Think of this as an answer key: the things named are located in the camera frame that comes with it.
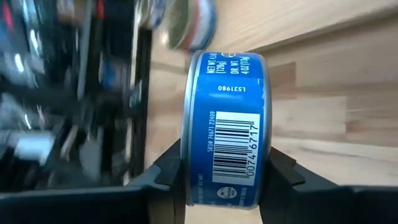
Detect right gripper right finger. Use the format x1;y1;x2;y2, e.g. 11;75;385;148
259;146;398;224

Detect silver lid can blue label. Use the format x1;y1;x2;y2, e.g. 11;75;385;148
136;0;169;30
180;51;273;210

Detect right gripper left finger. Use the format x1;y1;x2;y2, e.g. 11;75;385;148
0;139;186;224

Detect wooden shelf black metal legs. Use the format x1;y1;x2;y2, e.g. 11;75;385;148
214;0;398;54

